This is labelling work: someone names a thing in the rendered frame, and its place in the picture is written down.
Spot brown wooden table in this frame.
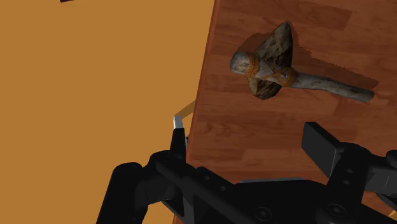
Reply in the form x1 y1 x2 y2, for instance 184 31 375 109
172 0 397 224

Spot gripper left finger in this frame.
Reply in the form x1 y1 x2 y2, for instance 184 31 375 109
95 115 246 224

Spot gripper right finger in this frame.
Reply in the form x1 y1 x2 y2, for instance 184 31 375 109
301 122 397 212

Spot stone axe with wooden handle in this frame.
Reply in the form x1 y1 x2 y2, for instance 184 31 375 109
230 21 375 103

